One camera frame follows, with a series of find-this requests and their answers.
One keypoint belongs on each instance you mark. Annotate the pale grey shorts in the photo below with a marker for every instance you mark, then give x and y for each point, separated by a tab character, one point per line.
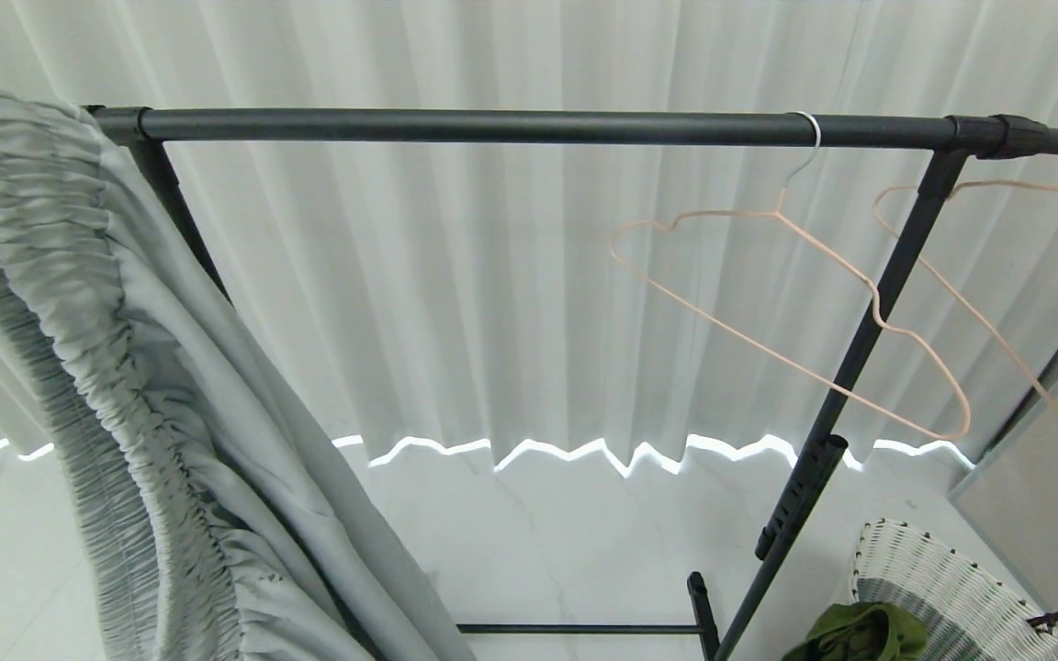
152	367

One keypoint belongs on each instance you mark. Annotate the black clothes rack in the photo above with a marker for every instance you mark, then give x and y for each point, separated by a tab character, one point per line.
492	127

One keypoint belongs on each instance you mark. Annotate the white laundry basket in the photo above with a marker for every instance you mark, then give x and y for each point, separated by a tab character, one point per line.
942	588

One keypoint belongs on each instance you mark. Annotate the white curtain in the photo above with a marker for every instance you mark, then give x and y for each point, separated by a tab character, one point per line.
492	303

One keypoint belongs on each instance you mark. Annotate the green garment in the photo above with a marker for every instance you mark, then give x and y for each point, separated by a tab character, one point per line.
860	638

